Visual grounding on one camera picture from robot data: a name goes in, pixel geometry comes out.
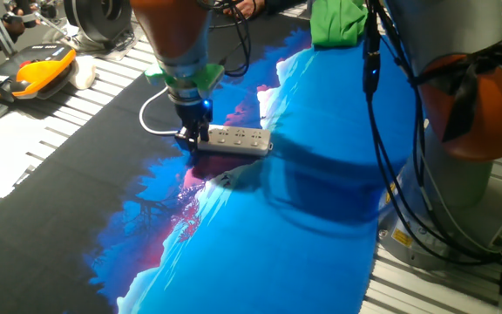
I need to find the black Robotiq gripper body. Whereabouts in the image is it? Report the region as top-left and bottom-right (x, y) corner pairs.
(173, 96), (214, 133)

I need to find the white power strip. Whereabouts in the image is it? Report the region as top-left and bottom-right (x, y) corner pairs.
(180, 124), (275, 158)

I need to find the orange black power tool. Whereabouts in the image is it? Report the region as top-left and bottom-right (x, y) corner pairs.
(0, 43), (78, 104)

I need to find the bare person hand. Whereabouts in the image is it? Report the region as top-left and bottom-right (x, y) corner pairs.
(223, 0), (267, 19)

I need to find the person hand with black strap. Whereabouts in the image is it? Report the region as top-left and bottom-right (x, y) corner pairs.
(1, 11), (28, 39)

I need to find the white rounded plastic object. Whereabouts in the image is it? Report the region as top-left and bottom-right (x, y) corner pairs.
(68, 55), (98, 91)

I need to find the blue black printed cloth mat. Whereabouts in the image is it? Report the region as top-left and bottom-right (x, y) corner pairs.
(0, 12), (417, 314)

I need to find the black round drum device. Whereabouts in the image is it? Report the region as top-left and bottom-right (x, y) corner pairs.
(63, 0), (150, 62)

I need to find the green folded cloth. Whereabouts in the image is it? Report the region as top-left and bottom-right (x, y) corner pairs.
(309, 0), (370, 49)

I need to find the silver metal handheld rig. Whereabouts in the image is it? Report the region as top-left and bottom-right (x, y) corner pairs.
(1, 0), (80, 44)

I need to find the green camera mount plate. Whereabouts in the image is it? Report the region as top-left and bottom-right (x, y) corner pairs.
(143, 62), (227, 99)

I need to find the white power strip cable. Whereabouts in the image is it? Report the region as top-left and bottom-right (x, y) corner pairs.
(139, 85), (180, 137)

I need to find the black looped wrist cable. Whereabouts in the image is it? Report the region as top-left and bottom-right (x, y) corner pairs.
(196, 0), (253, 79)

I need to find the black cable with blue-lit plug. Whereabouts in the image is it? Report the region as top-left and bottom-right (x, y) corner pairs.
(362, 0), (383, 102)

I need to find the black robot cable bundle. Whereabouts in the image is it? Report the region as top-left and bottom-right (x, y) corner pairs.
(363, 86), (502, 267)

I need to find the black tape strap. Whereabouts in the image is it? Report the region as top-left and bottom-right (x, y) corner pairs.
(410, 38), (502, 143)

